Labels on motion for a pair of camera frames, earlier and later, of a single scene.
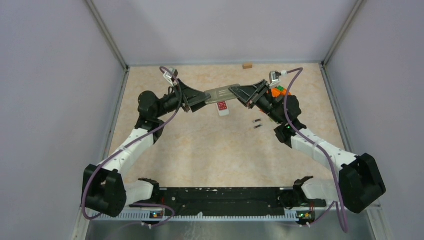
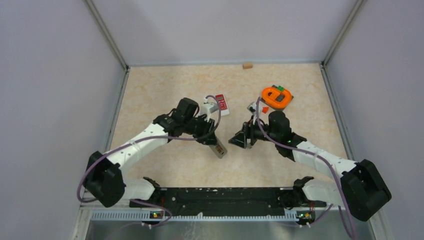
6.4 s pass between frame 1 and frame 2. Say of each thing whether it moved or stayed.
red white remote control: stayed
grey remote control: moved
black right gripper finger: moved
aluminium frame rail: stayed
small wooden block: stayed
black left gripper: moved
